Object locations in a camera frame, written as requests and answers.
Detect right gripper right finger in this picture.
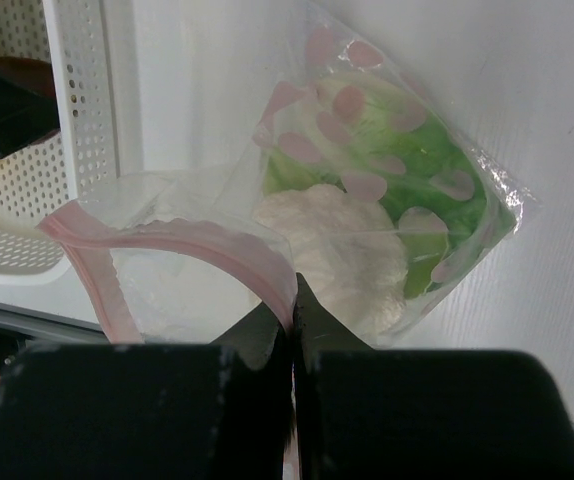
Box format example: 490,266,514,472
294,280,574,479

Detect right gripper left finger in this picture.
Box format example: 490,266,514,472
0,305,292,479

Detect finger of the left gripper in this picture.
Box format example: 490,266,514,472
0,76,60,160

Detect clear zip top bag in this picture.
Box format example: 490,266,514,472
39,1,532,348

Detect green lettuce head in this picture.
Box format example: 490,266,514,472
254,74,508,336

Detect red apple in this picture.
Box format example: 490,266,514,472
0,56,56,98

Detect white perforated plastic basket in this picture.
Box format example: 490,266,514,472
0,1,118,285

